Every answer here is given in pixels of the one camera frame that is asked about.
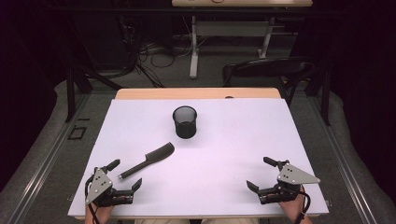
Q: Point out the dark curtain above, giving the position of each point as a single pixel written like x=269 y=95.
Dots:
x=25 y=93
x=367 y=93

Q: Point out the black comb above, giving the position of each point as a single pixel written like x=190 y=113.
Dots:
x=155 y=154

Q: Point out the black metal stand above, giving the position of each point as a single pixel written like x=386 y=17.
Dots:
x=70 y=93
x=325 y=102

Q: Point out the white-legged wooden desk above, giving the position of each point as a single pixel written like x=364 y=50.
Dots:
x=193 y=46

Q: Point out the black mesh pen cup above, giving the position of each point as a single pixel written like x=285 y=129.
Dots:
x=185 y=129

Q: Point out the black chair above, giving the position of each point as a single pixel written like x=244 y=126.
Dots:
x=264 y=67

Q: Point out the person's right hand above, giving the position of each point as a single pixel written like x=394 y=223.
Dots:
x=292 y=210

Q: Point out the light wooden table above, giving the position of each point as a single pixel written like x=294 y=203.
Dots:
x=199 y=93

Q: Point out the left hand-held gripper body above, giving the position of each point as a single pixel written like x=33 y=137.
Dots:
x=99 y=185

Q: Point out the white table cover board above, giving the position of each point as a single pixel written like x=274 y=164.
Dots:
x=218 y=155

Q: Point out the person's left hand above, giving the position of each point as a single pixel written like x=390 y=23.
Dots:
x=106 y=215

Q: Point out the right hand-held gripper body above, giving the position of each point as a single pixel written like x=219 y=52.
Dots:
x=294 y=175

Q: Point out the metal floor rail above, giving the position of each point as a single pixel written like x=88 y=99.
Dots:
x=43 y=168
x=342 y=168

